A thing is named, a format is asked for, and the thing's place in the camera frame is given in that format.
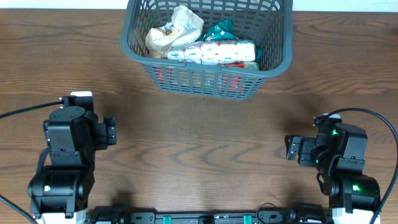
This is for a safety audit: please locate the orange noodle packet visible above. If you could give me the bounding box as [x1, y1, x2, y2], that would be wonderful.
[155, 61, 261, 93]

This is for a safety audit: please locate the grey plastic basket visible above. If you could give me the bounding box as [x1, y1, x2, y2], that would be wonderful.
[120, 0, 293, 100]

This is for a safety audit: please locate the Kleenex tissue multipack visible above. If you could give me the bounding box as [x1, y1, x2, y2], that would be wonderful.
[167, 40, 256, 65]

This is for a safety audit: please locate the beige Panfee snack bag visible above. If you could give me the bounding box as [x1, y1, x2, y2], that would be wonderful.
[146, 6, 204, 58]

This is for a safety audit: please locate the green Nescafe coffee bag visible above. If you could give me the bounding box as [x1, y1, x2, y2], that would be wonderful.
[200, 19, 262, 63]

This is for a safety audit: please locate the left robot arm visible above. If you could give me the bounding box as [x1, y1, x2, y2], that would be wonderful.
[28, 91, 117, 223]

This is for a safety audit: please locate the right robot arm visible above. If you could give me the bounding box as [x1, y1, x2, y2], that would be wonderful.
[285, 114, 381, 223]

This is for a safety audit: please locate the right black cable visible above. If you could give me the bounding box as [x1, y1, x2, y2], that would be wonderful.
[323, 107, 398, 224]

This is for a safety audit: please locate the black cable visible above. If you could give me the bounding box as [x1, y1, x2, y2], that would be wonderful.
[323, 107, 398, 224]
[0, 100, 65, 224]

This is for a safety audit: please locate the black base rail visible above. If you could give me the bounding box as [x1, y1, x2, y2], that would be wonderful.
[84, 203, 334, 224]

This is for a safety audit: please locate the left black cable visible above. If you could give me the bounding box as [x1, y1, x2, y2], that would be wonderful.
[0, 100, 65, 224]

